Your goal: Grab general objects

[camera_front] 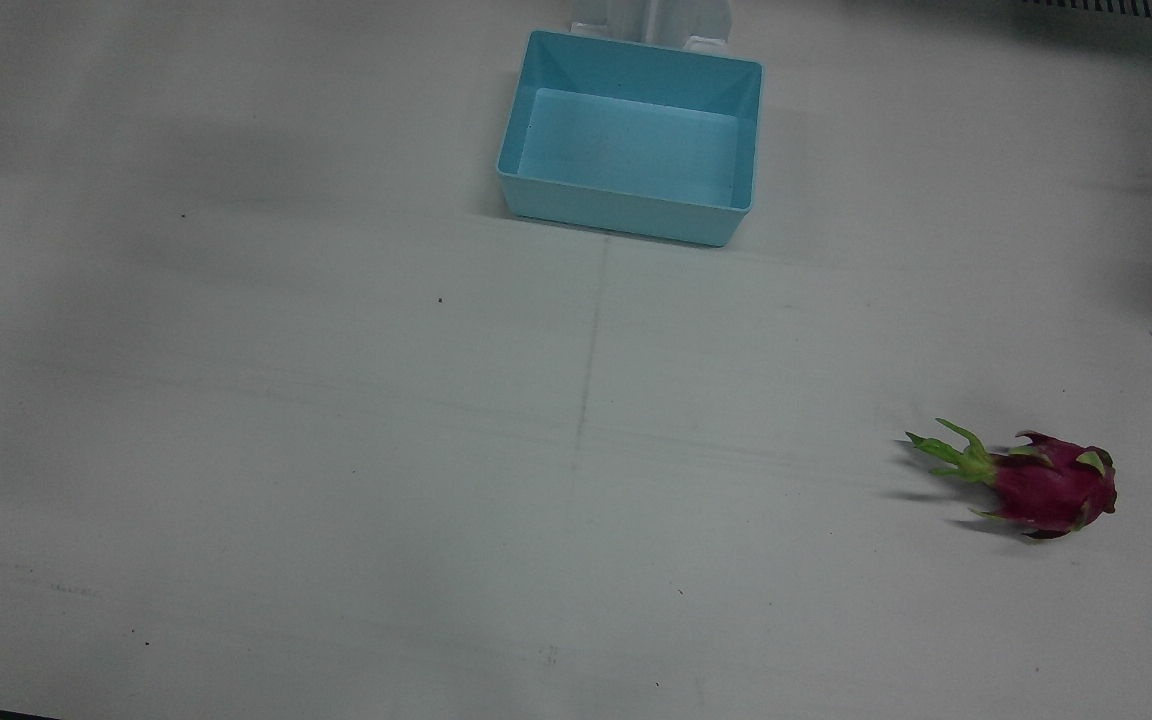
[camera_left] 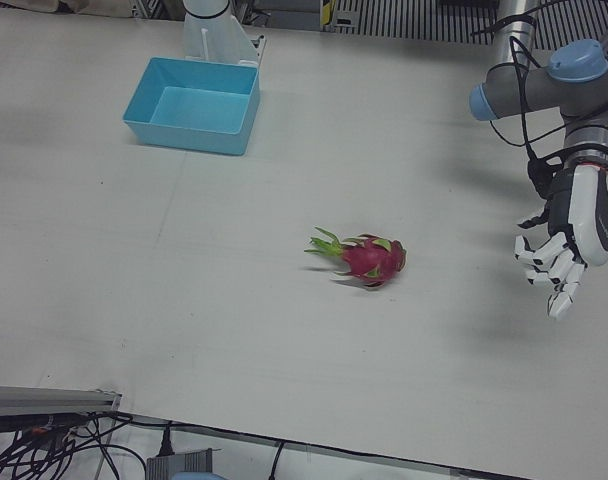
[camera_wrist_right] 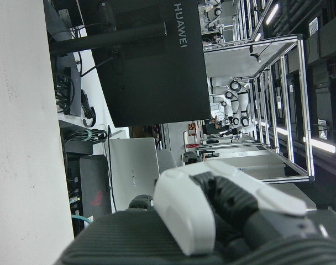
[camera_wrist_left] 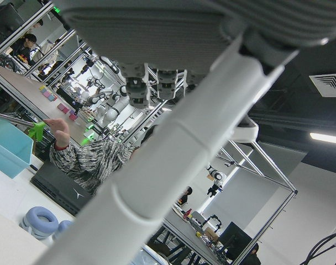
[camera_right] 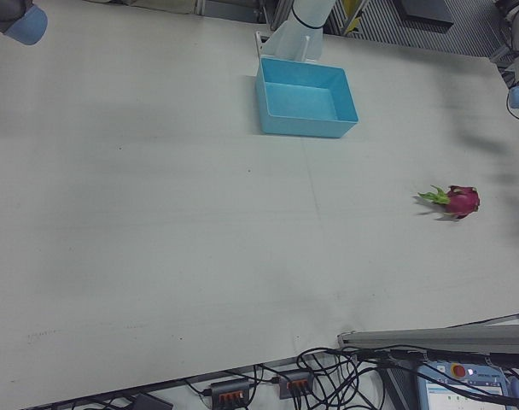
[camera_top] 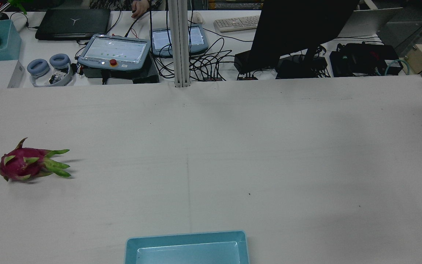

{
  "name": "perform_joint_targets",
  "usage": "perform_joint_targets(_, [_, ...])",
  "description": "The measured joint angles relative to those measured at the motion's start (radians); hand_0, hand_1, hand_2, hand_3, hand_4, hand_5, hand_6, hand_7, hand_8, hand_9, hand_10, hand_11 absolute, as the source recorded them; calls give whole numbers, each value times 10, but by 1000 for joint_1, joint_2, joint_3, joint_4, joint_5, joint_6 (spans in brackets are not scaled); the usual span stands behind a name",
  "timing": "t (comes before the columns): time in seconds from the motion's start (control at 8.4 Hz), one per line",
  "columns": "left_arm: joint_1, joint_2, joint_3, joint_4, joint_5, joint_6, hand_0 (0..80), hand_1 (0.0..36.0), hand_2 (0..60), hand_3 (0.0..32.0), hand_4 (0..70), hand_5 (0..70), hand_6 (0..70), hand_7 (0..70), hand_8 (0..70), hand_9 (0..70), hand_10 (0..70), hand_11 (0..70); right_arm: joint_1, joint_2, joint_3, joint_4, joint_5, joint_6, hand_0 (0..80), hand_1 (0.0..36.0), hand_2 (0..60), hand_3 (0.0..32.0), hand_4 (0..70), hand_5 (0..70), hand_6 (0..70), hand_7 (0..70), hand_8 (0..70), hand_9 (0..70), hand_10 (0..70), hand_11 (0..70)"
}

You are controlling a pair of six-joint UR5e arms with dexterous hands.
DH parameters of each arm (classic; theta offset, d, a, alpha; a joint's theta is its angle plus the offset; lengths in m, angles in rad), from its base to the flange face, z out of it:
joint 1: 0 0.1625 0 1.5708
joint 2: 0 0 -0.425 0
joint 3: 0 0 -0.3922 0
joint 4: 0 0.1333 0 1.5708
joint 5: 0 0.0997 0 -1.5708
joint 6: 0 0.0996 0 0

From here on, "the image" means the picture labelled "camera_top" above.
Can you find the magenta dragon fruit green scales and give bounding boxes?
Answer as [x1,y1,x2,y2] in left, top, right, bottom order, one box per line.
[0,137,72,183]

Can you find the black power adapter box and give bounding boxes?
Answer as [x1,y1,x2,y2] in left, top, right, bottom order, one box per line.
[234,50,259,74]

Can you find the black box under pendant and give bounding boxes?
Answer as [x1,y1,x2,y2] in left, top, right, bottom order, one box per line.
[83,55,160,85]

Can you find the grey teach pendant tablet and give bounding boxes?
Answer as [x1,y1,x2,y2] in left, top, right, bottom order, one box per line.
[149,24,209,58]

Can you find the white computer keyboard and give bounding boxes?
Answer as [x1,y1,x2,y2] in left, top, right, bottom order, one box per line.
[213,15,261,33]

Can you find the light blue plastic tray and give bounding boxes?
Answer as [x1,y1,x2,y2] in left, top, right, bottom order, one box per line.
[124,230,250,264]

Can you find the teach pendant with red button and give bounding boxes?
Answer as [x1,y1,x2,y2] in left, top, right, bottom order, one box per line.
[77,34,151,72]

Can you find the black computer monitor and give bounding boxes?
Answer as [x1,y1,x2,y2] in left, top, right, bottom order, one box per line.
[249,0,360,70]

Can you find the black laptop closed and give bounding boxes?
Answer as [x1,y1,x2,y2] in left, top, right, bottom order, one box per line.
[35,8,112,41]

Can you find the blue padded headphones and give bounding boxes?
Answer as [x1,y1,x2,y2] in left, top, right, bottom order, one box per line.
[27,53,75,88]

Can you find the wooden block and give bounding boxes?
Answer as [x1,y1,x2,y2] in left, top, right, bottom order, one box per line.
[404,44,422,75]

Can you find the black cable tangle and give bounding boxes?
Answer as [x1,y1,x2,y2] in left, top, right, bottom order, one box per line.
[152,27,255,81]

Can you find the aluminium profile post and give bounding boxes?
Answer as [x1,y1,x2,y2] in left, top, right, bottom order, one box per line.
[167,0,191,88]

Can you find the teal cable loop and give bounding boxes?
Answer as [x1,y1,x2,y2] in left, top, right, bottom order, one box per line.
[384,59,411,76]

